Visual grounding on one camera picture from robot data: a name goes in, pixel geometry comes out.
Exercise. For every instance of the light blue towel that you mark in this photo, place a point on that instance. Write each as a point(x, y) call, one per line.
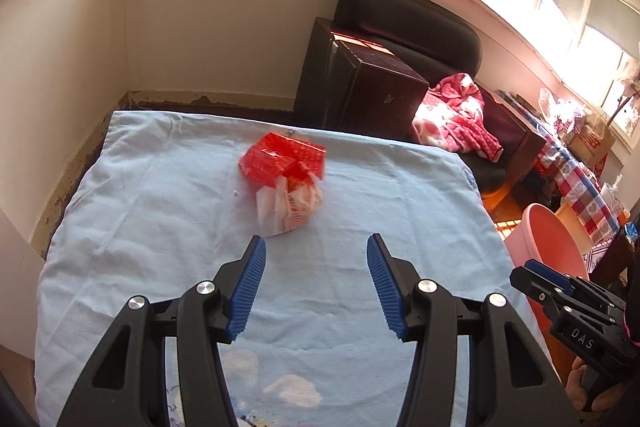
point(150, 207)

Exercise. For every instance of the orange wooden stool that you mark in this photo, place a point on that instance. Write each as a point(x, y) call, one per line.
point(572, 227)

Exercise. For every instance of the dark wooden side table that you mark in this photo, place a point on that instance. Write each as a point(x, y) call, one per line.
point(520, 137)

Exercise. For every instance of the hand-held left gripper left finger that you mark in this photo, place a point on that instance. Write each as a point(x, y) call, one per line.
point(247, 292)

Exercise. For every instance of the pink white plastic bag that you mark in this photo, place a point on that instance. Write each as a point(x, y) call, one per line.
point(287, 207)

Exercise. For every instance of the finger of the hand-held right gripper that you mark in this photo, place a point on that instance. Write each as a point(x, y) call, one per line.
point(537, 289)
point(550, 271)

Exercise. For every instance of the cardboard box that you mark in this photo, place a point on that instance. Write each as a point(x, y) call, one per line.
point(592, 144)

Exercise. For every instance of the pink plastic basin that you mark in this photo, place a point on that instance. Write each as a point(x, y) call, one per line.
point(545, 242)

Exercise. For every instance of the black armchair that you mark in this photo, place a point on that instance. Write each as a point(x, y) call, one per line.
point(415, 17)

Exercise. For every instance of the pink patterned blanket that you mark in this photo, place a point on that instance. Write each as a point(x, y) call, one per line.
point(455, 117)

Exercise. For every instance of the checked tablecloth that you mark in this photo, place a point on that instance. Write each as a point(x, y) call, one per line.
point(585, 197)

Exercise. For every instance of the coat stand with clothes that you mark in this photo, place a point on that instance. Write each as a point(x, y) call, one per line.
point(631, 97)

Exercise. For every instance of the person's right hand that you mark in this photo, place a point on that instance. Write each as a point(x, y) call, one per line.
point(582, 387)

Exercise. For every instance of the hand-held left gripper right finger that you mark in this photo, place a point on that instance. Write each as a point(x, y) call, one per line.
point(385, 287)

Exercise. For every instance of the dark brown wooden cabinet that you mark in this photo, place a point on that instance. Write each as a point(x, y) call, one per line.
point(380, 92)

